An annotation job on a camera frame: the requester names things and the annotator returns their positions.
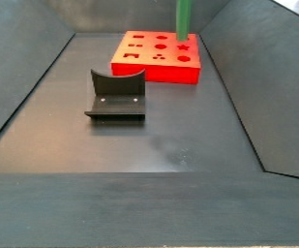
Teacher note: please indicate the red shape-sorting board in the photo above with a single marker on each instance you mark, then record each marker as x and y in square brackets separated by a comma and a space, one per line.
[169, 60]

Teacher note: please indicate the green star-shaped peg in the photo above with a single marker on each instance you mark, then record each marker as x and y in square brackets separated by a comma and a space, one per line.
[183, 18]

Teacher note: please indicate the black curved holder bracket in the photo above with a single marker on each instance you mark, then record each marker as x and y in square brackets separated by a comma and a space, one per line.
[119, 95]

